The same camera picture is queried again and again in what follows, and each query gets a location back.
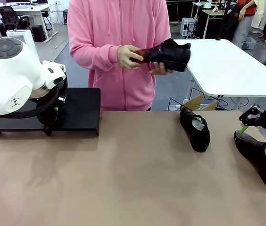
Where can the white table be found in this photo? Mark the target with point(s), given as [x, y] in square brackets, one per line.
[229, 70]

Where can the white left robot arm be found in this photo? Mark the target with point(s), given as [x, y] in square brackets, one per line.
[5, 77]

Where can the person's left hand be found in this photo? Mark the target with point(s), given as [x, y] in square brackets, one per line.
[161, 70]

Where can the brown cardboard box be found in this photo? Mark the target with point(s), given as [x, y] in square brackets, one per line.
[194, 102]

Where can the person in pink hoodie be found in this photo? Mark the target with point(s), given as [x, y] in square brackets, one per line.
[100, 23]

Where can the black desk with wood top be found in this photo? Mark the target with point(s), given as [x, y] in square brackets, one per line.
[203, 26]

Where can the person in red shirt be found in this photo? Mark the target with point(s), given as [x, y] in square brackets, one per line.
[243, 28]

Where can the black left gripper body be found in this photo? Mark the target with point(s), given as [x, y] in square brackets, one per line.
[52, 100]

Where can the small white figure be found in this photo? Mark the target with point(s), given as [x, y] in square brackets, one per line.
[215, 9]

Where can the white air purifier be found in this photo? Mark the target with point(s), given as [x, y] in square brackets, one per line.
[17, 34]

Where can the black office chair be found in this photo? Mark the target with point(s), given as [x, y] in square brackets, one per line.
[8, 16]

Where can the person's right hand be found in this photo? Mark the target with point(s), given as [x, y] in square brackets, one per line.
[128, 56]

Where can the white office desk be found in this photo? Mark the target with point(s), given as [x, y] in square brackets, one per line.
[36, 8]

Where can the grey keyboard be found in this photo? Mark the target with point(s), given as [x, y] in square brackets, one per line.
[21, 7]

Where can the black shoe stand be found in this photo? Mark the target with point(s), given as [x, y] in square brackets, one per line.
[83, 110]

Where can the white computer case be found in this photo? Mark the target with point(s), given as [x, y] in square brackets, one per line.
[186, 27]

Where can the black computer monitor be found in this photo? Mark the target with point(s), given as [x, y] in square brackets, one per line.
[39, 1]
[17, 1]

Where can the brown wooden shoe brush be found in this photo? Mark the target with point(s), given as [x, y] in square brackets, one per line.
[143, 56]

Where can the beige hanging garment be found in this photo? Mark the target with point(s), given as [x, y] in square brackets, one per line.
[259, 14]

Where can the grey plastic bin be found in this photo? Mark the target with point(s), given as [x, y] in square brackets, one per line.
[249, 43]

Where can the person's right forearm pink sleeve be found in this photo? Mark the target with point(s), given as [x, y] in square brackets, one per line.
[95, 56]

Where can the grey stool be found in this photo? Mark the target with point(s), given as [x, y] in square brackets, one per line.
[65, 16]

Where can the green-lit white device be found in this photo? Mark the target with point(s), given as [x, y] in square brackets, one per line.
[207, 5]

